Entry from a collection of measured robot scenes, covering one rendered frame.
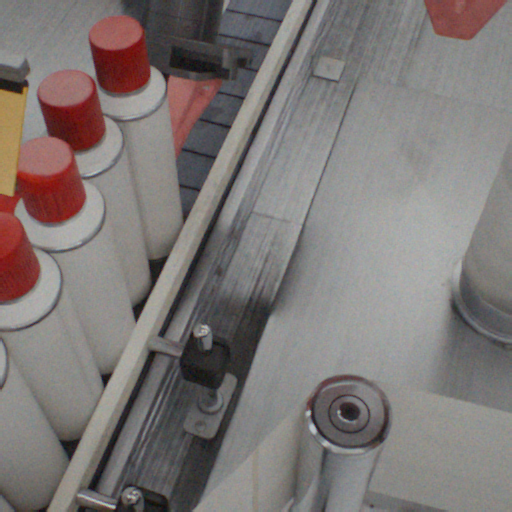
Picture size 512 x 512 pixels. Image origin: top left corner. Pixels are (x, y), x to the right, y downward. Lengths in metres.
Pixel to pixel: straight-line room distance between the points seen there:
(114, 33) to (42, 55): 0.40
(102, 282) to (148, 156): 0.10
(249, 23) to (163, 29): 0.25
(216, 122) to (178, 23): 0.16
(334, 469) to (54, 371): 0.18
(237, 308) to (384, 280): 0.12
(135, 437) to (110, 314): 0.10
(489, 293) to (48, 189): 0.31
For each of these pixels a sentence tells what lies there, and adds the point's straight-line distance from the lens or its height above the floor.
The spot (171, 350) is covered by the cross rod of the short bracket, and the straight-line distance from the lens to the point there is 0.53.
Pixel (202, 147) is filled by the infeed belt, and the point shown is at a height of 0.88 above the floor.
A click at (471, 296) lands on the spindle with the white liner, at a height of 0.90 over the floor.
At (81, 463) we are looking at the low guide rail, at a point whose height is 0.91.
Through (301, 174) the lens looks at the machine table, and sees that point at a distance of 0.73.
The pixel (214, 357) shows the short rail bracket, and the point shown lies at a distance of 0.52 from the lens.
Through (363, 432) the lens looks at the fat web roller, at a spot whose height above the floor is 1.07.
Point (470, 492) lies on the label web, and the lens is 0.46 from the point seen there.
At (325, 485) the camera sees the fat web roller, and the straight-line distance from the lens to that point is 0.38.
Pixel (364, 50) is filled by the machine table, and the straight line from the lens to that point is 0.86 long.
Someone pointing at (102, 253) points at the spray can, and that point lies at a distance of 0.45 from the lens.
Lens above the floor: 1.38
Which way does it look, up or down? 56 degrees down
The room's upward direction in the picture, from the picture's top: straight up
